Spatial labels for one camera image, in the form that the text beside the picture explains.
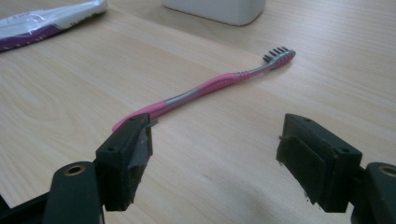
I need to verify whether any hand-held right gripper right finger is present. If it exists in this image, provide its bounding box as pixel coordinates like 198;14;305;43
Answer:
276;113;363;214

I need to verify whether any pink and grey toothbrush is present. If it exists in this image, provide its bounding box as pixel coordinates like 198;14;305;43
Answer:
111;46;297;133

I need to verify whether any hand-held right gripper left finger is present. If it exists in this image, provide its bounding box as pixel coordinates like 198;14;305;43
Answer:
94;113;154;212

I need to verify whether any white plastic holder box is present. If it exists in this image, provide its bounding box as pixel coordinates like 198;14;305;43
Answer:
161;0;267;27

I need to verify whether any white and purple toothpaste tube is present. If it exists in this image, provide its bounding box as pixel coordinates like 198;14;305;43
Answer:
0;0;109;52

